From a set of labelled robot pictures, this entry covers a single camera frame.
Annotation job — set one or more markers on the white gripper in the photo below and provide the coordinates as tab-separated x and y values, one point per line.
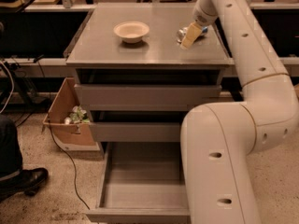
202	18

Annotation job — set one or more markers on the silver blue redbull can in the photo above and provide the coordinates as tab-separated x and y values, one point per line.
182	32

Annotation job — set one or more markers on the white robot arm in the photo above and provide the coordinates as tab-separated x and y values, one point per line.
216	138

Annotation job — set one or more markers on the grey drawer cabinet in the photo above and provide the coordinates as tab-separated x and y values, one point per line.
99	48

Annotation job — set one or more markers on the grey top drawer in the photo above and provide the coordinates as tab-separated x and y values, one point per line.
146	89

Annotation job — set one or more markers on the grey drawer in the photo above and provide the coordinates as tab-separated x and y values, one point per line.
142	183
136	126
146	89

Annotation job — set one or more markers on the grey middle drawer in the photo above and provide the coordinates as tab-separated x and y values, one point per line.
136	126

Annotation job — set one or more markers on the grey bottom drawer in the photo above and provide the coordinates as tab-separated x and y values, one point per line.
142	183

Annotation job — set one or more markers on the white paper bowl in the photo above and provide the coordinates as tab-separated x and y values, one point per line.
131	31

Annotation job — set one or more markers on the crumpled green white wrappers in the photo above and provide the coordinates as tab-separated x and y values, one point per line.
77	116

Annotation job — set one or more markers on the brown cardboard box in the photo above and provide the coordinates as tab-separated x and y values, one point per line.
68	135

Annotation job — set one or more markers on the dark trouser leg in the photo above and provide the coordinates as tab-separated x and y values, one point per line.
10	154

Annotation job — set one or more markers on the black leather shoe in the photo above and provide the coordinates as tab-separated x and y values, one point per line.
27	182

